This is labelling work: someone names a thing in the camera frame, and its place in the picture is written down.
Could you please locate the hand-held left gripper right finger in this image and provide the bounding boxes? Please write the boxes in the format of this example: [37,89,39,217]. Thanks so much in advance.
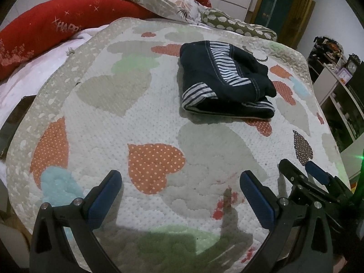
[240,170,334,273]

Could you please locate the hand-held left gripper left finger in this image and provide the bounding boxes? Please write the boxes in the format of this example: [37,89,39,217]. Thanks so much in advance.
[29,170,123,273]

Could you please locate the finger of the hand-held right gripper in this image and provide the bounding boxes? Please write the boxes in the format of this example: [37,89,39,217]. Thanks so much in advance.
[278,159,310,198]
[305,160,354,203]

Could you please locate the navy pants with striped lining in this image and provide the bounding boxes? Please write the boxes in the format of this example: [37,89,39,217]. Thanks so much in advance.
[179,41,277,119]

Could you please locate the white shelf unit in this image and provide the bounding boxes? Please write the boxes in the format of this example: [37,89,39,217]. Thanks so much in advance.
[306,35,364,155]

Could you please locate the heart pattern quilted blanket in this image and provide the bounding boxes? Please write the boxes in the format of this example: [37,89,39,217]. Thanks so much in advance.
[6,18,351,273]

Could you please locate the small table clock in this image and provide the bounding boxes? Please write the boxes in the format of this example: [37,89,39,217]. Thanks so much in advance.
[345,59,359,78]

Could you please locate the dark flat object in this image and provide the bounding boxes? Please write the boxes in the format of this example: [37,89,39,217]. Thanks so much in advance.
[0,95,35,160]

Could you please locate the pink bed sheet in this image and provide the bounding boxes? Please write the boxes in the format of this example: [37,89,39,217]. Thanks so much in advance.
[0,24,110,137]

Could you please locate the green pillow with white dots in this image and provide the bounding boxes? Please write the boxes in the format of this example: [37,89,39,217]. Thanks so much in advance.
[201,7,278,42]

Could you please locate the green door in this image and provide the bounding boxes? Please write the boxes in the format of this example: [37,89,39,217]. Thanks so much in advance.
[254,0,299,33]

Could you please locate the long red printed cushion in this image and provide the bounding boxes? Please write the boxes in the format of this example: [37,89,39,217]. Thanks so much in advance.
[0,0,152,82]

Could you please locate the floral pillow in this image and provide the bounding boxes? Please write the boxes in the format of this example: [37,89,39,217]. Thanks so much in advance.
[119,0,211,25]

